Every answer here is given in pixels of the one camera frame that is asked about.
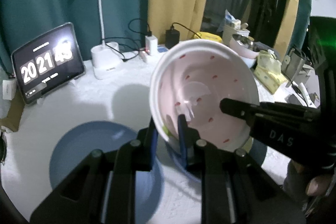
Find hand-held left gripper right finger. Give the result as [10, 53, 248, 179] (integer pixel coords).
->
[178, 114, 306, 224]

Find blue and white packet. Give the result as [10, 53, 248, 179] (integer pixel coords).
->
[223, 10, 242, 29]

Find cream bowl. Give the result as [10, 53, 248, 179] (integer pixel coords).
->
[162, 126, 255, 152]

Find cardboard box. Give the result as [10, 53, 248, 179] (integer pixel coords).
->
[0, 93, 25, 132]

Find blue bowl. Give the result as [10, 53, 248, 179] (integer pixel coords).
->
[165, 135, 268, 184]

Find black charger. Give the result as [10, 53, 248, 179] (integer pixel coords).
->
[165, 28, 181, 50]

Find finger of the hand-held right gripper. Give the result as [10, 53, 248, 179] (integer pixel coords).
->
[219, 97, 260, 125]
[259, 102, 320, 116]

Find yellow flat packet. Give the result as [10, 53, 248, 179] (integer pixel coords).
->
[193, 31, 222, 42]

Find tablet showing clock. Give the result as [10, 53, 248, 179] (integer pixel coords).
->
[11, 22, 86, 105]

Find small white box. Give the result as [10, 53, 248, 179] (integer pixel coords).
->
[2, 80, 15, 101]

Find pink dotted bowl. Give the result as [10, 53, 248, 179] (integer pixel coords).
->
[149, 39, 261, 153]

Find grey metal stand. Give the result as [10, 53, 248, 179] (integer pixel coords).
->
[282, 48, 310, 80]

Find blue plate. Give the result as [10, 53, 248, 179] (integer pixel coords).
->
[49, 121, 165, 222]

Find black charger cable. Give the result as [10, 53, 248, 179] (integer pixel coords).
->
[171, 22, 202, 38]

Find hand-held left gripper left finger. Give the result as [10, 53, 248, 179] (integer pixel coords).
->
[30, 116, 159, 224]

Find white charger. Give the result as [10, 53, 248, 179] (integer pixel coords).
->
[145, 35, 158, 56]

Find white tube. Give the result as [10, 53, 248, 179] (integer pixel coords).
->
[298, 82, 315, 107]

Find white power strip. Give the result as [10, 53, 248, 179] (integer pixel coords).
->
[139, 48, 151, 63]

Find white desk lamp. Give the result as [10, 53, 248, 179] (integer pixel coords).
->
[70, 0, 131, 80]

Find person's right hand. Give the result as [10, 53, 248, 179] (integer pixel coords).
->
[283, 160, 336, 204]

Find pink and white cup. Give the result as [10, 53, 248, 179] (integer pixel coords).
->
[230, 34, 259, 68]

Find yellow tissue packet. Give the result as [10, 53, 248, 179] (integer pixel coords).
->
[253, 67, 289, 94]
[259, 50, 282, 73]

